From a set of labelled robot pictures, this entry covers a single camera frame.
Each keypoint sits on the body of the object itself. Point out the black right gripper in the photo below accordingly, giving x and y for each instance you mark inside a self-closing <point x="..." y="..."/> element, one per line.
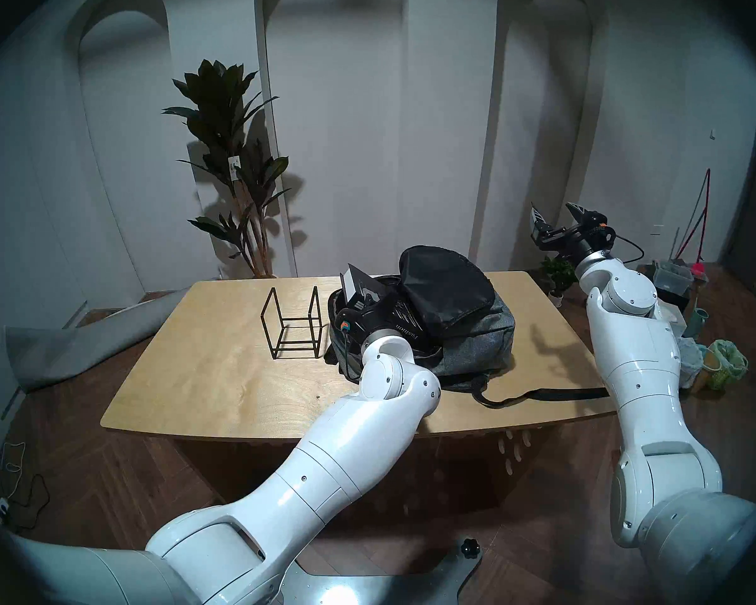
<point x="573" y="241"/>

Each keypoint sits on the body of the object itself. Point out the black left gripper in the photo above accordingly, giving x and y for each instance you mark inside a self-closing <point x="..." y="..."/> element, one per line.
<point x="384" y="323"/>

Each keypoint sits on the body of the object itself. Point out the black book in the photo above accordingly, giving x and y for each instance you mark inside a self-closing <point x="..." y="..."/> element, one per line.
<point x="356" y="281"/>

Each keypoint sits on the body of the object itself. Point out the grey and black backpack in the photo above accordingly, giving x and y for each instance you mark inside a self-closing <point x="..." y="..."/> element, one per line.
<point x="472" y="333"/>

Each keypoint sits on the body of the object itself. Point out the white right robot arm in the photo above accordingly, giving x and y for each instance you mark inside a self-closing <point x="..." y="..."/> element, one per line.
<point x="642" y="370"/>

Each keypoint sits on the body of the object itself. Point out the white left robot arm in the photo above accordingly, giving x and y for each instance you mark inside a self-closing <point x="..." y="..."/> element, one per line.
<point x="327" y="471"/>

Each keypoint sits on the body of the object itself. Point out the white plastic bag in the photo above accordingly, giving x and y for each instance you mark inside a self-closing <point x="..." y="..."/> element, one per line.
<point x="690" y="364"/>

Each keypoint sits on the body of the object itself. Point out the green mesh bag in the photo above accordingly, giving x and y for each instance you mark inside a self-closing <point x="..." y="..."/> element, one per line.
<point x="729" y="364"/>

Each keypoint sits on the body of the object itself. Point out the bushy small green plant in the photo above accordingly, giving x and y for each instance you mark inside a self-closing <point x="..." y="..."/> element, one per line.
<point x="557" y="273"/>

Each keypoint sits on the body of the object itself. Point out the clear plastic storage container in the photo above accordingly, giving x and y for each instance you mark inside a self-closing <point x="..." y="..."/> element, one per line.
<point x="673" y="276"/>

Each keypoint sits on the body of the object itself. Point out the white open box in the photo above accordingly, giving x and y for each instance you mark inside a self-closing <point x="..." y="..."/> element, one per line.
<point x="673" y="317"/>

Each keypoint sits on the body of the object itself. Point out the light wooden table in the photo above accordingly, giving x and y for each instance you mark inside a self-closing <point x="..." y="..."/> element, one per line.
<point x="227" y="383"/>

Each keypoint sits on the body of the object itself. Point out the teal cup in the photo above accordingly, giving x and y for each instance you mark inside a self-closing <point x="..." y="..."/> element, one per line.
<point x="697" y="323"/>

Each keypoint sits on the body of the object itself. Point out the white plant tag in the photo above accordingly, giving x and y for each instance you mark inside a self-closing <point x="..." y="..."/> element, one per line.
<point x="233" y="167"/>

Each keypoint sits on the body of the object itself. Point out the tan bucket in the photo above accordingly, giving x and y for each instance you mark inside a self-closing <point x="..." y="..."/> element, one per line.
<point x="709" y="370"/>

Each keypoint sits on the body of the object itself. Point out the tall dark leafy plant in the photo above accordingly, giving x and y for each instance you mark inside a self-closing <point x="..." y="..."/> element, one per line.
<point x="220" y="118"/>

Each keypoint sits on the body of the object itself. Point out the black base knob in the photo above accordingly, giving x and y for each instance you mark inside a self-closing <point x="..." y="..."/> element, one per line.
<point x="470" y="548"/>

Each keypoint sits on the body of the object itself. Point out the rolled grey mat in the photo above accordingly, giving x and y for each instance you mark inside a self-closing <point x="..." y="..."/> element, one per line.
<point x="82" y="345"/>

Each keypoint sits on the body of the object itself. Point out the white power strip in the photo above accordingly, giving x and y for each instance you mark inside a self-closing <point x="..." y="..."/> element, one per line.
<point x="1" y="512"/>

